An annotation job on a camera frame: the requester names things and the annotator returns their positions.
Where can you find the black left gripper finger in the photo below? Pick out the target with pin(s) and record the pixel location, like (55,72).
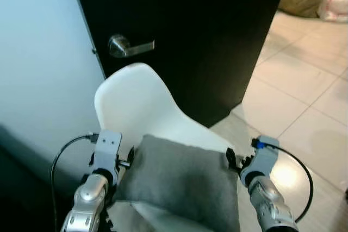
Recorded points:
(131,154)

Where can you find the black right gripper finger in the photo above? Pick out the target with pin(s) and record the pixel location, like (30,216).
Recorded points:
(231,158)

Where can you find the grey pillow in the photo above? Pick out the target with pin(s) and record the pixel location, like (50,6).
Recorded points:
(179,183)

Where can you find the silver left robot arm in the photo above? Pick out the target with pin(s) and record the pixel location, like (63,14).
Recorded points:
(87,199)

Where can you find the white plastic chair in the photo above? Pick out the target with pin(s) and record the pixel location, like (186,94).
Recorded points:
(136,101)

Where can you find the black door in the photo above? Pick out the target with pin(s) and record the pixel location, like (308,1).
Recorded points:
(196,36)

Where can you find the white plastic bag red print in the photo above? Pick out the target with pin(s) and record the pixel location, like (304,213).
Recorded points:
(334,6)

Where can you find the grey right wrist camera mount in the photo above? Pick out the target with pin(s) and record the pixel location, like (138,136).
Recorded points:
(262,158)

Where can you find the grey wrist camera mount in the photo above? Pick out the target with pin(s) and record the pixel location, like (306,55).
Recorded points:
(107,148)
(262,158)

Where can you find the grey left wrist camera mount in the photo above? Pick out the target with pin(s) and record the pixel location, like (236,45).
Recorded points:
(107,148)

